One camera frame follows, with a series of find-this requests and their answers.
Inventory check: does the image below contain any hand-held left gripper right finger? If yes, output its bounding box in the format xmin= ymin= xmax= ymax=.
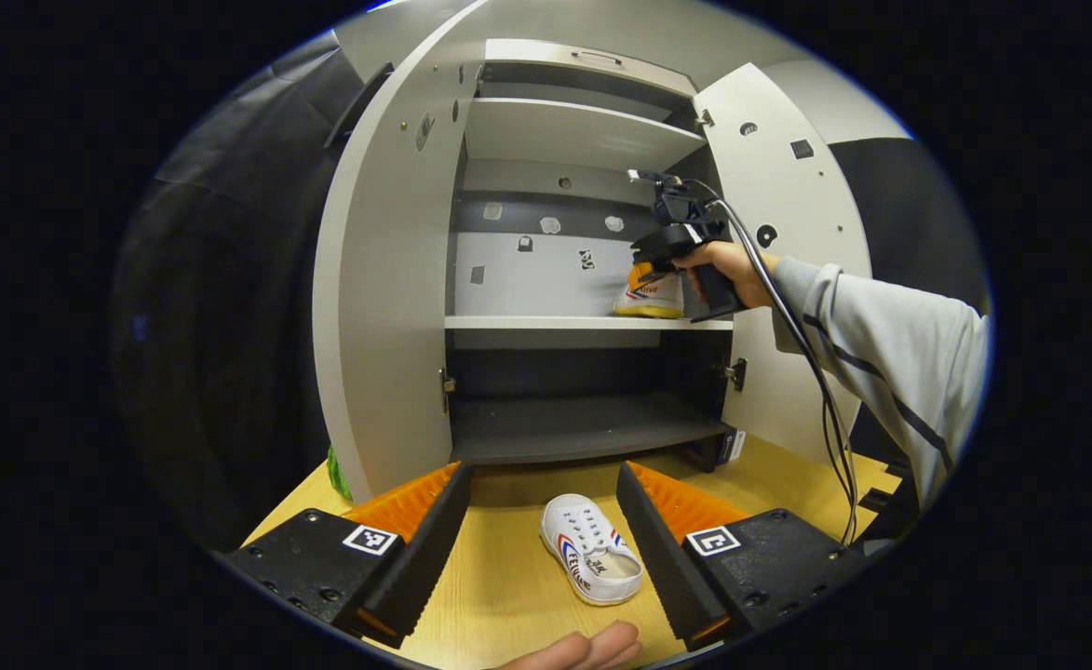
xmin=615 ymin=461 xmax=872 ymax=652

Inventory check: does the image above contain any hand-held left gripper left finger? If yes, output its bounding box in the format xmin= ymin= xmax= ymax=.
xmin=215 ymin=461 xmax=474 ymax=650

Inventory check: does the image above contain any white canvas shoe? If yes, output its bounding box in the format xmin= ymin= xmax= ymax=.
xmin=613 ymin=263 xmax=686 ymax=320
xmin=540 ymin=493 xmax=645 ymax=607

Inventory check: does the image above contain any white shoe cabinet door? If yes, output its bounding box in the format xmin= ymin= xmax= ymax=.
xmin=311 ymin=0 xmax=491 ymax=503
xmin=692 ymin=62 xmax=874 ymax=466

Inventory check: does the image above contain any white shoe cabinet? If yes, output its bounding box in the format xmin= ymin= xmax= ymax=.
xmin=443 ymin=37 xmax=737 ymax=471

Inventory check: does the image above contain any watermelon print object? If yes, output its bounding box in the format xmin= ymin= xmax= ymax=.
xmin=326 ymin=447 xmax=354 ymax=502

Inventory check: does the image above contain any black cable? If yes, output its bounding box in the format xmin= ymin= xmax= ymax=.
xmin=690 ymin=180 xmax=861 ymax=546

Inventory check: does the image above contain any black door handle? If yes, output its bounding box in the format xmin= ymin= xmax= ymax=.
xmin=324 ymin=63 xmax=396 ymax=150

